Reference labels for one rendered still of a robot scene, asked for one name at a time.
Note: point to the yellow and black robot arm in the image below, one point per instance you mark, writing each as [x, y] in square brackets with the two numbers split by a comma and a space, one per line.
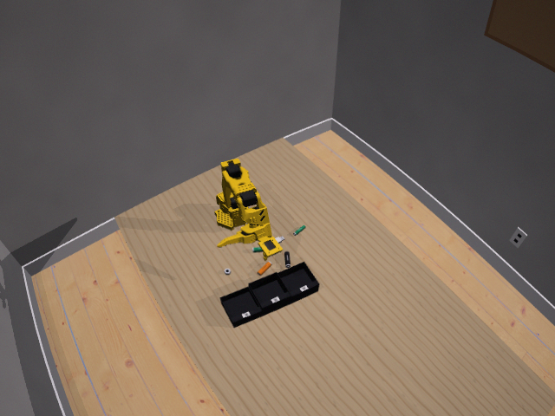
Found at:
[244, 194]

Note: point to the black aa battery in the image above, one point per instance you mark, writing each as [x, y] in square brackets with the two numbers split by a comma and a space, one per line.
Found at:
[287, 259]

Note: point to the orange cylinder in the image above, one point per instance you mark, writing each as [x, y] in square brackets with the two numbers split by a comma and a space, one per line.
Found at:
[264, 268]

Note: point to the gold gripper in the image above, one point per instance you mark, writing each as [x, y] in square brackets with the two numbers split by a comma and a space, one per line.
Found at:
[251, 233]

